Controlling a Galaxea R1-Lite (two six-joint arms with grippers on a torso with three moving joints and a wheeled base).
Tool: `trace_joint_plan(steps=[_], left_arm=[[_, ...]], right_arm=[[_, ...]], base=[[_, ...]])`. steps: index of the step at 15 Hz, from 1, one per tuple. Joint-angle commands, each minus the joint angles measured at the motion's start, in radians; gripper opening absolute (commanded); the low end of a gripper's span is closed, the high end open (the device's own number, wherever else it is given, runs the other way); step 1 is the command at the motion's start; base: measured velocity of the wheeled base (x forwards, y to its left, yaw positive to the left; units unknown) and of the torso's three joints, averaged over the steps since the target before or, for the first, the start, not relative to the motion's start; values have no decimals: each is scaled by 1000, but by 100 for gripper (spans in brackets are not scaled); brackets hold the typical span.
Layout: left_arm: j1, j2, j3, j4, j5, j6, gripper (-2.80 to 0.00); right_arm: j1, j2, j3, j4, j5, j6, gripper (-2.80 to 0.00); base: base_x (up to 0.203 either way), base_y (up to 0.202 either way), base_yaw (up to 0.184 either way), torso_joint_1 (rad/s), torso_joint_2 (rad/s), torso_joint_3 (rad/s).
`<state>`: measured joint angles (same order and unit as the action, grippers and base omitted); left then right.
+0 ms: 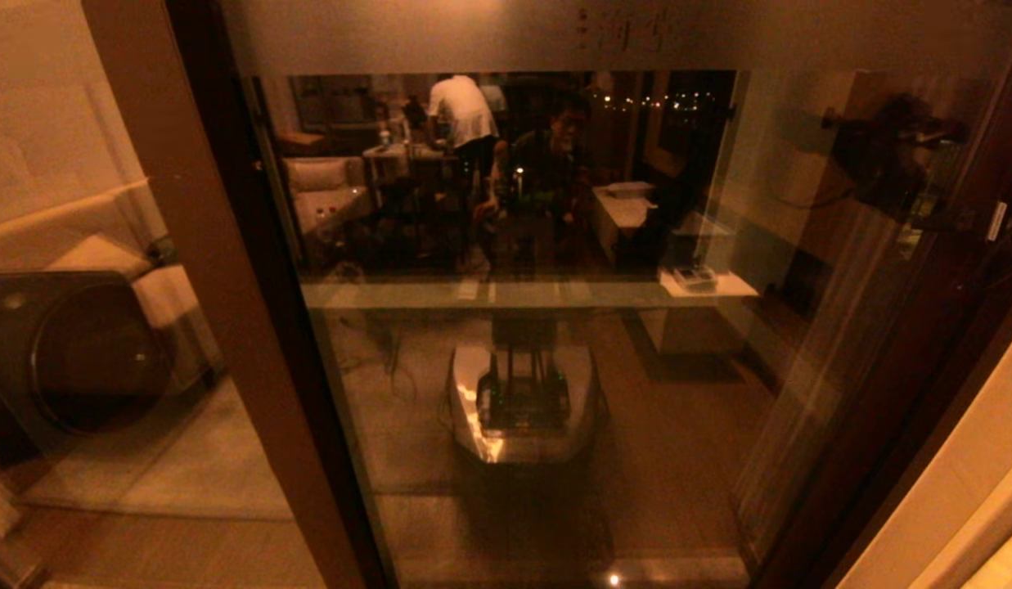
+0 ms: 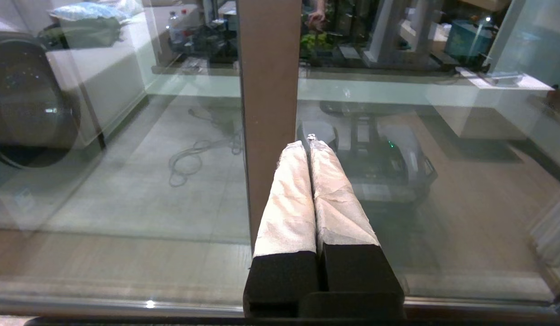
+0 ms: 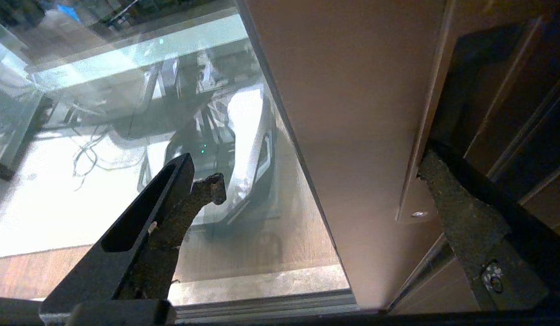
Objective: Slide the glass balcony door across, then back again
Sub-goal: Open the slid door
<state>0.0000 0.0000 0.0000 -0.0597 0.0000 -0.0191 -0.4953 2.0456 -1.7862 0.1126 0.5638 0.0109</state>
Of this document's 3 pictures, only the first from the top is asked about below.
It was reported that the brown framed sliding glass door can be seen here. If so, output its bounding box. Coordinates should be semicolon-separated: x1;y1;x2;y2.
219;0;1012;589

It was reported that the brown framed fixed glass panel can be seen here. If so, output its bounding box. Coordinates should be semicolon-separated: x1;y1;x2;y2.
0;0;367;589

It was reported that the dark brown door frame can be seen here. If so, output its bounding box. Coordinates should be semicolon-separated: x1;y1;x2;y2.
804;278;1012;589

